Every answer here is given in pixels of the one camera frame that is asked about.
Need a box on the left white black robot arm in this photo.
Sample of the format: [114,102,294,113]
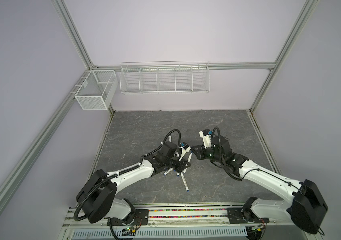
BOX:
[73,141,191,224]

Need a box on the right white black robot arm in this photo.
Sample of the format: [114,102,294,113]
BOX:
[191,130,329,234]

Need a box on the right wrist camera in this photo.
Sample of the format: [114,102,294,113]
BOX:
[199,129,212,149]

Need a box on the white mesh box basket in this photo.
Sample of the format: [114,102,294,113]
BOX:
[75,70,118,111]

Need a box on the white wire shelf basket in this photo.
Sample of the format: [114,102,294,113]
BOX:
[119,61,211,95]

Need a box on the white vented cable tray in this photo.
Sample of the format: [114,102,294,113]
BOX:
[71,226,248,240]

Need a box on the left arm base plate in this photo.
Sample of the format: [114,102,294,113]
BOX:
[111,209,149,226]

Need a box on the blue white marker bottom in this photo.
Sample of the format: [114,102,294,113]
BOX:
[180,173,189,192]

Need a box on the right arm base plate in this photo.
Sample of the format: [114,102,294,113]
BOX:
[227,207,270,224]

